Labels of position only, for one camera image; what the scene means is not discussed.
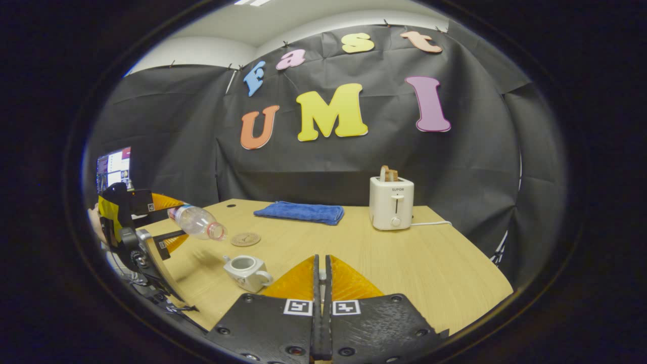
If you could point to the ceiling light panel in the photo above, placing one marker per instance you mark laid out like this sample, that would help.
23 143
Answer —
252 2

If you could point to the blue folded cloth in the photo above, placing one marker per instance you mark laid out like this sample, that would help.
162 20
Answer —
301 212

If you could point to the white teacup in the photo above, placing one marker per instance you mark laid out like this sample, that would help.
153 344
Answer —
247 273

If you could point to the round wooden coaster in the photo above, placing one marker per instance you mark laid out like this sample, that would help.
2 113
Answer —
245 239

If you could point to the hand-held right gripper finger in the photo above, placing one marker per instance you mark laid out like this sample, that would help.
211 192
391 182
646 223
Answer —
317 328
327 328

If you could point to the white toaster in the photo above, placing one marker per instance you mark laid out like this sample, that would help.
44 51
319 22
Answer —
390 207

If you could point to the black backdrop cloth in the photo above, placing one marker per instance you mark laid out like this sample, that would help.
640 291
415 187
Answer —
455 167

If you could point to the computer monitor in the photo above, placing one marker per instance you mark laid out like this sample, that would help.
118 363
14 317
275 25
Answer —
113 169

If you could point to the toast slice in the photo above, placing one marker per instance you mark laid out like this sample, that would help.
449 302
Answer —
388 174

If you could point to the clear plastic water bottle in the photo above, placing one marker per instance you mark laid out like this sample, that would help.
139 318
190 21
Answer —
194 221

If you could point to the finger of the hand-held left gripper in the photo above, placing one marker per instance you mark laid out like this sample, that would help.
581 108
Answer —
151 202
173 241

